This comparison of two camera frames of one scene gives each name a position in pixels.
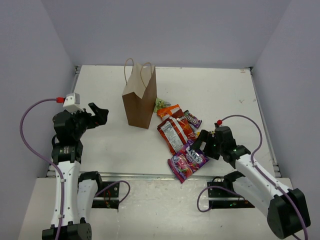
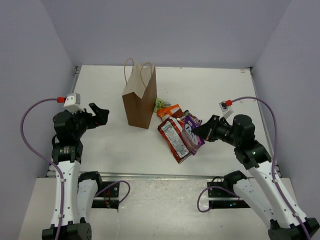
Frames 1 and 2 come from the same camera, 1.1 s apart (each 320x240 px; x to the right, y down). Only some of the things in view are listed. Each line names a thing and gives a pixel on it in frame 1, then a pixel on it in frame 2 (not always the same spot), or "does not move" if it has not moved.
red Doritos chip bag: [176, 132] does not move
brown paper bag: [140, 95] does not move
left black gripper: [88, 118] does not move
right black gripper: [202, 136] -> [204, 130]
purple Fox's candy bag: [186, 162] -> [193, 141]
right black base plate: [225, 189] does not move
